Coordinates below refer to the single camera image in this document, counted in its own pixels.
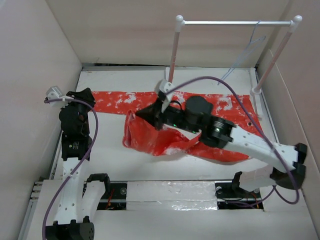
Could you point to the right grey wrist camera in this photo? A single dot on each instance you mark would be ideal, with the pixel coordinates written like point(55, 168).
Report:
point(164, 87)

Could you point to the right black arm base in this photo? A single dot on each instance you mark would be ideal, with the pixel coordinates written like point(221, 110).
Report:
point(231, 197)

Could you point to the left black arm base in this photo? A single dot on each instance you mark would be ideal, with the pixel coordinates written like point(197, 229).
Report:
point(116, 199)

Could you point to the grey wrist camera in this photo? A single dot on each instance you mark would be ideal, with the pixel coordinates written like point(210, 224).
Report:
point(164, 87)
point(54, 93)

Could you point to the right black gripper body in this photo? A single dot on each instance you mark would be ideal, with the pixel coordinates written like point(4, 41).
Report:
point(172, 116)

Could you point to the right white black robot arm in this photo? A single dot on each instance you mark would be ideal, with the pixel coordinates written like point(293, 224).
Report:
point(285, 163)

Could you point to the white clothes rack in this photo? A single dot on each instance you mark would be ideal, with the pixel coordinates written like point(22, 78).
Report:
point(256, 83)

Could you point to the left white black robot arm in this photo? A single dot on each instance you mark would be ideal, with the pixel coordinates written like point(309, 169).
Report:
point(71, 211)

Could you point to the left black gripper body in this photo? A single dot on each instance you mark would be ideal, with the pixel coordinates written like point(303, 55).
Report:
point(83, 109)

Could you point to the blue wire hanger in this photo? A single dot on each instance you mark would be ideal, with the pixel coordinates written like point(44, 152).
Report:
point(252, 45)

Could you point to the orange white tie-dye trousers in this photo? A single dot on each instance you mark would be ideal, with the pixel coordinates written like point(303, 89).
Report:
point(175, 136)

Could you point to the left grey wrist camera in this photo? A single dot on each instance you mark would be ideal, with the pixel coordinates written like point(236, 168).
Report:
point(54, 93)

